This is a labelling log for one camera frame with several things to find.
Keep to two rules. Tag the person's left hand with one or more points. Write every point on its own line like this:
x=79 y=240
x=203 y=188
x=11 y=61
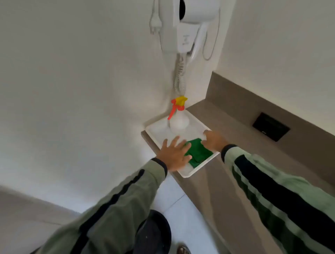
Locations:
x=172 y=157

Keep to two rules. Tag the person's right hand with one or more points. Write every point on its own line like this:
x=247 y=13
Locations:
x=216 y=141

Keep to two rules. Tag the person's right fingers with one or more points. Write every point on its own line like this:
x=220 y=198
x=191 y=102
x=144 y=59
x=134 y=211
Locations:
x=206 y=137

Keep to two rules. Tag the person's left little finger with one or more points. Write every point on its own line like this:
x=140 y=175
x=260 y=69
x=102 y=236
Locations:
x=165 y=144

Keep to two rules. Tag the person's left middle finger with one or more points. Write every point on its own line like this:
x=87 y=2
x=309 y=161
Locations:
x=184 y=146

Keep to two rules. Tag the person's left thumb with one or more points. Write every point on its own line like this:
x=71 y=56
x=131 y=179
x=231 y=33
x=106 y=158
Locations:
x=188 y=158

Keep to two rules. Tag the person's right forearm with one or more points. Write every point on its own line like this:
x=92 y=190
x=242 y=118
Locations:
x=282 y=198

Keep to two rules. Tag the person's left forearm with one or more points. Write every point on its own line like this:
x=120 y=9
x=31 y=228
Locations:
x=117 y=209

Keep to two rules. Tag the green cleaning cloth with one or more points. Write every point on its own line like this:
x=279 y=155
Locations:
x=198 y=154

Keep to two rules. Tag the white plastic tray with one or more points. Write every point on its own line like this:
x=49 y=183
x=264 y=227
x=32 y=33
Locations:
x=163 y=130

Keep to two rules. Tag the white spray bottle red trigger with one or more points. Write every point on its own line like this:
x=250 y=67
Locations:
x=179 y=121

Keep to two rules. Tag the person's leg in dark trousers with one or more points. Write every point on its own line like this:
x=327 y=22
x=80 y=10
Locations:
x=154 y=235

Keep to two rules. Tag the person's foot in sandal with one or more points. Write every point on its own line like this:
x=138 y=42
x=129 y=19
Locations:
x=183 y=250

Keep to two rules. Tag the white power plug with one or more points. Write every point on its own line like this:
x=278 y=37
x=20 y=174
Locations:
x=155 y=23

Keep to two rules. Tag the white hair dryer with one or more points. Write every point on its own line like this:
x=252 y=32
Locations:
x=200 y=11

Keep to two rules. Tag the black wall plate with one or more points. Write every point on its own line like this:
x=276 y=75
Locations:
x=271 y=127

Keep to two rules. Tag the white hair dryer wall holder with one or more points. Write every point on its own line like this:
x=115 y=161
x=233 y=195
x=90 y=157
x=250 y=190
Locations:
x=171 y=28

